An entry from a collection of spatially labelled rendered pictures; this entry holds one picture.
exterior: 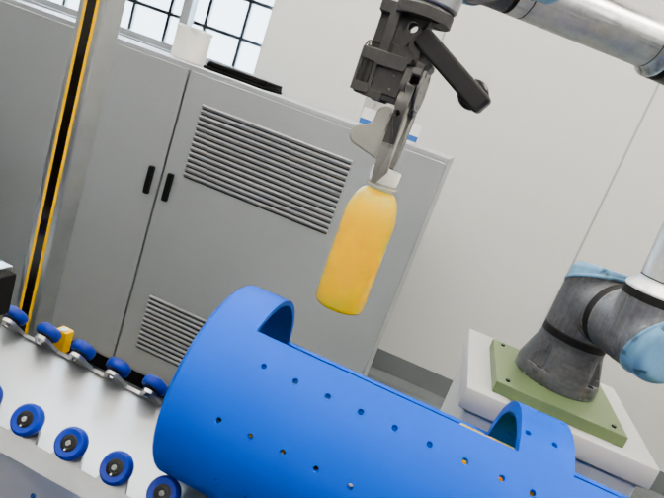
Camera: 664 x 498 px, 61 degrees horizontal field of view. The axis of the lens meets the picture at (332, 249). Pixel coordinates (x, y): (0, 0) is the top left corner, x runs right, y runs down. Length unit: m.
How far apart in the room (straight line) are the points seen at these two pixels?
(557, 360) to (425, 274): 2.43
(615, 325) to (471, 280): 2.51
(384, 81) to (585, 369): 0.64
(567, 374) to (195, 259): 1.71
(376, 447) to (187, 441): 0.23
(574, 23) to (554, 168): 2.49
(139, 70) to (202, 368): 1.92
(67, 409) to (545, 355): 0.82
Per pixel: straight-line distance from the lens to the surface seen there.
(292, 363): 0.70
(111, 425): 0.99
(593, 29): 0.95
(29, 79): 2.83
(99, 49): 1.28
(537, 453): 0.72
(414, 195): 2.12
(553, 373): 1.08
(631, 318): 0.96
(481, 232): 3.40
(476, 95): 0.69
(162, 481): 0.84
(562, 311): 1.08
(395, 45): 0.72
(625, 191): 3.47
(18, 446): 0.94
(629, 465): 1.06
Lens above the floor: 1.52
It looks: 14 degrees down
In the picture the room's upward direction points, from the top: 20 degrees clockwise
